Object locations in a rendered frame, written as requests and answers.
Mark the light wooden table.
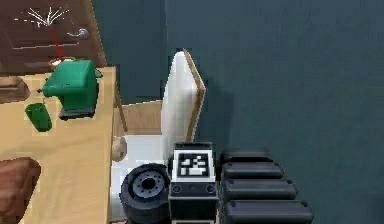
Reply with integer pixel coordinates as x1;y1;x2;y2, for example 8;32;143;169
0;66;129;224

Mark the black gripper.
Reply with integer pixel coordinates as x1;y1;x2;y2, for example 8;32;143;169
119;162;172;224

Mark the green coffee machine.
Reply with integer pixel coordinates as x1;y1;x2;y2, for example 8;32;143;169
37;59;103;121

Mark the green cup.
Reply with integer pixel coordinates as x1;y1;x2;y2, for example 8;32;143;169
24;102;53;133

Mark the beige round ball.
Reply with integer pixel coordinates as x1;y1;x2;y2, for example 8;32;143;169
111;135;128;163

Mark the dark brown wooden door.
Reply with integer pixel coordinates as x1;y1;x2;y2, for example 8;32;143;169
0;0;108;76

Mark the red stem white plant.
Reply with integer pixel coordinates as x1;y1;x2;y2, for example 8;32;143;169
13;5;77;69

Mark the white chair with wooden frame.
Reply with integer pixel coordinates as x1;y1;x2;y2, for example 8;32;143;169
160;48;207;161

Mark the silver door handle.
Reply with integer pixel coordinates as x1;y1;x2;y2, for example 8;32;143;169
65;28;90;40

